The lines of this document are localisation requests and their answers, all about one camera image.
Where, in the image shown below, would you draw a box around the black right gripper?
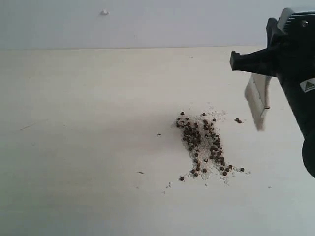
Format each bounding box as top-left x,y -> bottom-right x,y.
230,12 -> 315,98

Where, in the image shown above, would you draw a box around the wooden paint brush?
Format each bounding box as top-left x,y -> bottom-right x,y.
244,73 -> 272,131

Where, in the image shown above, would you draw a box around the brown beans and white crumbs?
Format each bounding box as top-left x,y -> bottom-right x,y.
162,103 -> 273,195

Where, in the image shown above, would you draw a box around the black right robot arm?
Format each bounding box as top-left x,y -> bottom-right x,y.
230,7 -> 315,176

